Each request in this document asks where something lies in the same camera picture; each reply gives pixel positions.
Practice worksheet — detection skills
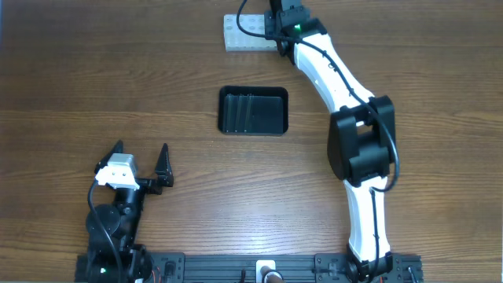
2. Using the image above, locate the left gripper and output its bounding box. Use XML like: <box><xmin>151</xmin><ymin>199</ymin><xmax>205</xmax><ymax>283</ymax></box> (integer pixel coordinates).
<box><xmin>94</xmin><ymin>140</ymin><xmax>174</xmax><ymax>196</ymax></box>

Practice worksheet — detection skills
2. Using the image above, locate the black tray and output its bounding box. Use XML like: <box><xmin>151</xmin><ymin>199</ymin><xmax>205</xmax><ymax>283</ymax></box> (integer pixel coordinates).
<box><xmin>218</xmin><ymin>85</ymin><xmax>290</xmax><ymax>137</ymax></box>

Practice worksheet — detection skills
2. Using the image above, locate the white test tube rack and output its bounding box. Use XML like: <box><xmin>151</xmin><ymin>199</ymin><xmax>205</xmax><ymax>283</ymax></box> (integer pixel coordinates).
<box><xmin>222</xmin><ymin>13</ymin><xmax>278</xmax><ymax>53</ymax></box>

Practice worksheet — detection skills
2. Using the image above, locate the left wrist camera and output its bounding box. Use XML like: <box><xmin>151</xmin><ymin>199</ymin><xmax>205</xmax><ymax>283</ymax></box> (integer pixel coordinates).
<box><xmin>94</xmin><ymin>153</ymin><xmax>139</xmax><ymax>191</ymax></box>

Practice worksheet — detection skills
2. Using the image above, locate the black cable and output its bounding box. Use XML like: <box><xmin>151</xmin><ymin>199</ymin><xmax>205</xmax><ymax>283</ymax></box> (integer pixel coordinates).
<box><xmin>236</xmin><ymin>0</ymin><xmax>401</xmax><ymax>193</ymax></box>
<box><xmin>86</xmin><ymin>179</ymin><xmax>126</xmax><ymax>283</ymax></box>

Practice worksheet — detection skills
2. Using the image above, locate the mounting rail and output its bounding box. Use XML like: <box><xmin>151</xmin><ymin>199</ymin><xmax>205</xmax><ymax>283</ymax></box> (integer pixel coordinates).
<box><xmin>74</xmin><ymin>252</ymin><xmax>424</xmax><ymax>283</ymax></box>

